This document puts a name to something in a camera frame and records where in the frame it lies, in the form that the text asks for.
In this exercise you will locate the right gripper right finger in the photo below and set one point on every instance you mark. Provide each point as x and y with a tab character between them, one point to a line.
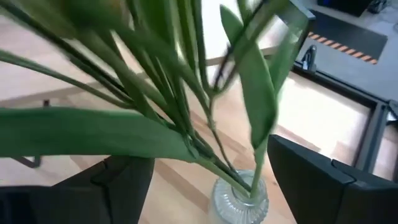
326	193

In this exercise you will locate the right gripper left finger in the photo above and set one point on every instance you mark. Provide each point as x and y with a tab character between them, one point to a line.
77	202

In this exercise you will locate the ribbed clear glass vase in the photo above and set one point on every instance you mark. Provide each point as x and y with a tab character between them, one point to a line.
236	208

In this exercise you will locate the white artificial flower stem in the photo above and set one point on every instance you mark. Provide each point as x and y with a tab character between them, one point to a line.
62	76
214	124

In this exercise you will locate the pink and white flower bouquet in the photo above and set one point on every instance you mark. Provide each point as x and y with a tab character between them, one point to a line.
62	45

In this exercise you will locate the black metal clamp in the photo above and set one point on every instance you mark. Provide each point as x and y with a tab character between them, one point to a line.
308	59

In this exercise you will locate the black mat hazard striped edge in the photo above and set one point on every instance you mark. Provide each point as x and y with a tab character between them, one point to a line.
351	34

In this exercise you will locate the black aluminium table frame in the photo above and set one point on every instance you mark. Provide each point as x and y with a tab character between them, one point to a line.
370	130

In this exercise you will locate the wooden shelf black metal frame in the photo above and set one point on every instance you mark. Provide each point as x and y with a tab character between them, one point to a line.
31	77

